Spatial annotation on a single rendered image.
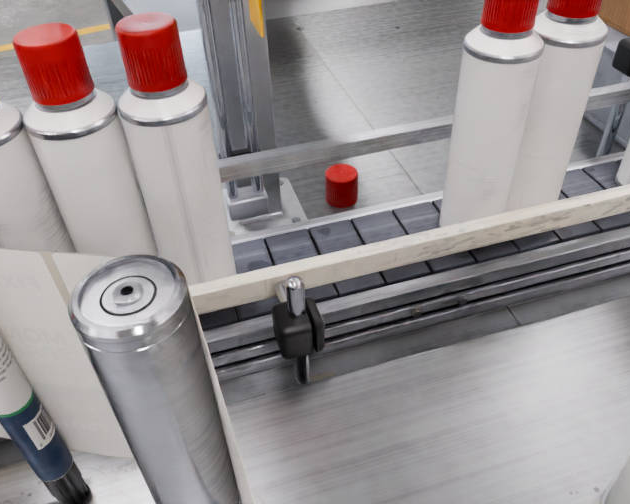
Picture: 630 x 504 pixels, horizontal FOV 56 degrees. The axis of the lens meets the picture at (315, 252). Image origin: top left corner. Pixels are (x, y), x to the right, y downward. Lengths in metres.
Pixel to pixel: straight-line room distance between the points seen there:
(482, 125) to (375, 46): 0.54
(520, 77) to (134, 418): 0.31
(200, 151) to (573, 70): 0.25
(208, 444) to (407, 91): 0.65
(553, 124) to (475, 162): 0.06
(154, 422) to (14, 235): 0.20
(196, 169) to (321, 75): 0.52
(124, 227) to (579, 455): 0.31
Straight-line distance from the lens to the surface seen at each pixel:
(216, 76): 0.46
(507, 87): 0.42
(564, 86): 0.46
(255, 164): 0.45
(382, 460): 0.37
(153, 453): 0.24
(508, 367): 0.42
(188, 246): 0.40
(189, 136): 0.36
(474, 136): 0.44
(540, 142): 0.48
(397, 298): 0.45
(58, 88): 0.35
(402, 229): 0.51
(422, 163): 0.68
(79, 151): 0.36
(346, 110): 0.78
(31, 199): 0.39
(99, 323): 0.20
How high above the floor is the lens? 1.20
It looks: 42 degrees down
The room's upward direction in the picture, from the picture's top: 3 degrees counter-clockwise
